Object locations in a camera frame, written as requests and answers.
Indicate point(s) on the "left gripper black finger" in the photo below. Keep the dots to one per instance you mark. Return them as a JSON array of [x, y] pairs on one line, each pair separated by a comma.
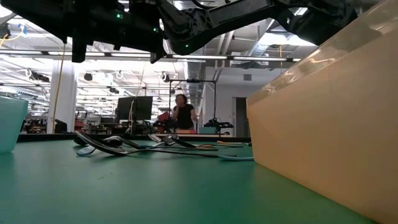
[[78, 51], [157, 56]]

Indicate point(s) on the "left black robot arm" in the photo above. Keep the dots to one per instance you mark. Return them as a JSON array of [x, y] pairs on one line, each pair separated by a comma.
[[37, 12]]

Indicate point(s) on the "black background robot arm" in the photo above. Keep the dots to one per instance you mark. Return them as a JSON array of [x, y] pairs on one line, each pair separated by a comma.
[[217, 124]]

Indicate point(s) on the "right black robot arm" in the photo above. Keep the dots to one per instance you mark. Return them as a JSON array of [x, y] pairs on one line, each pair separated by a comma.
[[311, 21]]

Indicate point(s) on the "black ceiling spotlight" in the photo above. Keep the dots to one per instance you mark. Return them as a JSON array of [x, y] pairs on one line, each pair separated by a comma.
[[166, 78], [88, 76]]

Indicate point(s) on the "black overhead light bar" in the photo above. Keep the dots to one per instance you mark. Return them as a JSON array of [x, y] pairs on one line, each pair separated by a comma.
[[199, 57]]

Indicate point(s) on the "white pillar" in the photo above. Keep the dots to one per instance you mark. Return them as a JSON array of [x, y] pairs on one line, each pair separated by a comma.
[[66, 99]]

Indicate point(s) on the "black computer monitor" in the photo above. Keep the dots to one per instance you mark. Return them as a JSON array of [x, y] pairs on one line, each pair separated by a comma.
[[133, 107]]

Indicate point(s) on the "person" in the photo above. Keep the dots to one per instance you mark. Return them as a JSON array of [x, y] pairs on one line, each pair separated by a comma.
[[185, 116]]

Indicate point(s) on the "small pink bin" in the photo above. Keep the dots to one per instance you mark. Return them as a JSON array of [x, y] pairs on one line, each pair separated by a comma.
[[186, 132]]

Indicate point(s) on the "small teal bin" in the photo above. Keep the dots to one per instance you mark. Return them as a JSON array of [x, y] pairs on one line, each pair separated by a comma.
[[206, 130]]

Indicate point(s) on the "black metal spoon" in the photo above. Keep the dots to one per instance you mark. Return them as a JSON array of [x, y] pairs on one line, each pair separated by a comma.
[[102, 146], [185, 143]]

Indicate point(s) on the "teal plastic bin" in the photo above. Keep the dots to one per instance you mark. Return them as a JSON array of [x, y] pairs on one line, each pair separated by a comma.
[[11, 124]]

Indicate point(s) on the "grey door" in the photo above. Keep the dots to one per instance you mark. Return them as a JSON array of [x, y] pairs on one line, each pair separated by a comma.
[[241, 118]]

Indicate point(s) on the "green table mat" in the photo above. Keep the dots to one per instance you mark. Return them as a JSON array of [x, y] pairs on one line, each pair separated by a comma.
[[124, 193]]

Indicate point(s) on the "orange plastic bin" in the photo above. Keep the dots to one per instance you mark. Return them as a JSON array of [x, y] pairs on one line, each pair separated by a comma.
[[326, 124]]

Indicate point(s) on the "silver ventilation duct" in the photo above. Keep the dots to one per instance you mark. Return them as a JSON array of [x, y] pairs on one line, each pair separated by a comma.
[[194, 74]]

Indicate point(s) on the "black background frame stand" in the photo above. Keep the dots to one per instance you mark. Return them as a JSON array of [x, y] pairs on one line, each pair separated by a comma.
[[192, 81]]

